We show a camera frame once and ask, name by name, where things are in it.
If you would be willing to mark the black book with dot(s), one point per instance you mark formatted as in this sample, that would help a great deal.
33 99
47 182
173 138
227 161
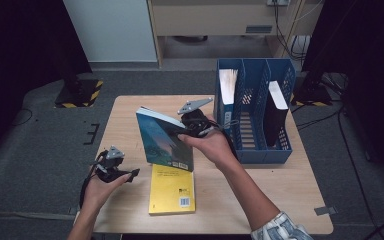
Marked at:
273 123

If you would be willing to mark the black striped stand base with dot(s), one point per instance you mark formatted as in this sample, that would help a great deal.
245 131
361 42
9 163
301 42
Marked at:
78 93
313 95

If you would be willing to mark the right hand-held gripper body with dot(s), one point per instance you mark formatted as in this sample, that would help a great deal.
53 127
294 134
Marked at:
196 121

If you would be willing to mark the white panel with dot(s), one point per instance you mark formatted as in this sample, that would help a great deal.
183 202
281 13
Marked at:
110 30

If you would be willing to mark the white power strip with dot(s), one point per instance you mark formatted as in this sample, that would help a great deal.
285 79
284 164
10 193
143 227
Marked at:
277 2

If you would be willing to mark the blue plastic file rack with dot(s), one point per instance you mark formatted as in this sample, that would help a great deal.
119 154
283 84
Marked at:
256 155

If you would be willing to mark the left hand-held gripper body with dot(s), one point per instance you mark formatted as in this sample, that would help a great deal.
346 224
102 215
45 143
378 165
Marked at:
111 166

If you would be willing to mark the yellow book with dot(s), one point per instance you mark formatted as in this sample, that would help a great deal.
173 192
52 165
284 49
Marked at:
170 190

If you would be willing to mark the grey tape piece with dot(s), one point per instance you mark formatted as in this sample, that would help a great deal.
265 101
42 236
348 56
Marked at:
325 210

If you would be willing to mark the light patterned sleeve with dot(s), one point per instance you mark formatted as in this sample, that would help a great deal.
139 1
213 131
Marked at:
280 228

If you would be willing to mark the beige desk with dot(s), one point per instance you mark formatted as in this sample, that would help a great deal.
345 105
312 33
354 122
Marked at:
206 20

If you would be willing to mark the blue book with white label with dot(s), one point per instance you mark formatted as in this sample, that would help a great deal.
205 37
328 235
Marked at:
228 86

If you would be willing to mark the teal illustrated book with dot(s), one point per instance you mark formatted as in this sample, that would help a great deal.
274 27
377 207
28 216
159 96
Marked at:
163 143

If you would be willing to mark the person's left hand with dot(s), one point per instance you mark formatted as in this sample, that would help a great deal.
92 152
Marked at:
100 195

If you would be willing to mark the black curtain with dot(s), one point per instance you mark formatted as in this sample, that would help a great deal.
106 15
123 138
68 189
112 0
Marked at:
20 60
363 60

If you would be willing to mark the person's right hand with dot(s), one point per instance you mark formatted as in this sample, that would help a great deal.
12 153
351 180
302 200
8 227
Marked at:
213 146

